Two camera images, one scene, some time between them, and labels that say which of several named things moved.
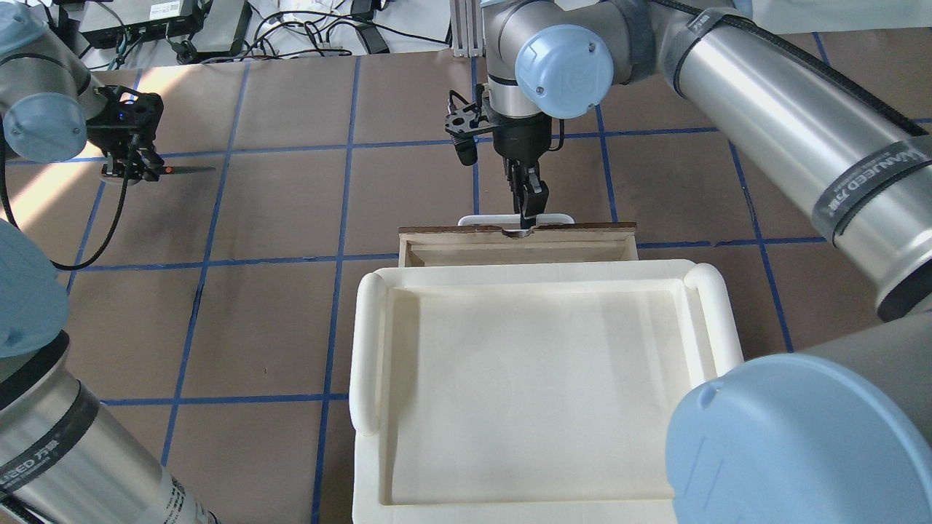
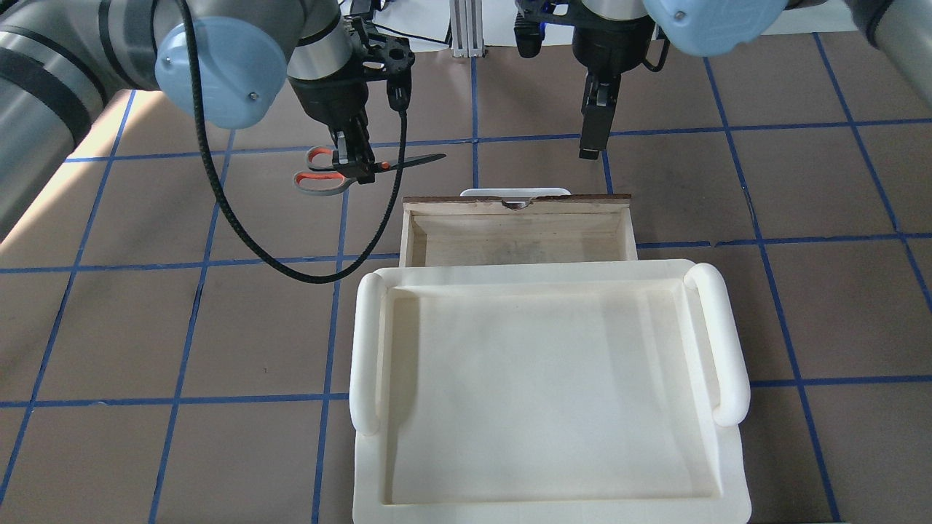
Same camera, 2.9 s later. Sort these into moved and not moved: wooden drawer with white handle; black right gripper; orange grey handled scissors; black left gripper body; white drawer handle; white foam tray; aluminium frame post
Moved: white drawer handle; black left gripper body; wooden drawer with white handle; orange grey handled scissors; black right gripper
Not moved: aluminium frame post; white foam tray
